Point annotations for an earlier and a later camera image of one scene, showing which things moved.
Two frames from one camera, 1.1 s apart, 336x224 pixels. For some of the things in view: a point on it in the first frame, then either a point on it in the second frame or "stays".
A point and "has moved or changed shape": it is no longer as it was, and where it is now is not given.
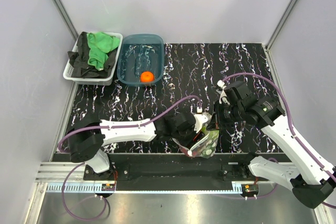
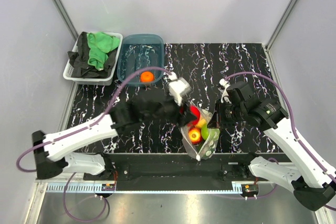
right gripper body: (227, 115) stays
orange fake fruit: (147, 76) stays
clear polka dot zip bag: (206, 147) has moved or changed shape
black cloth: (79, 60) stays
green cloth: (100, 44) stays
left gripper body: (187, 138) -> (169, 109)
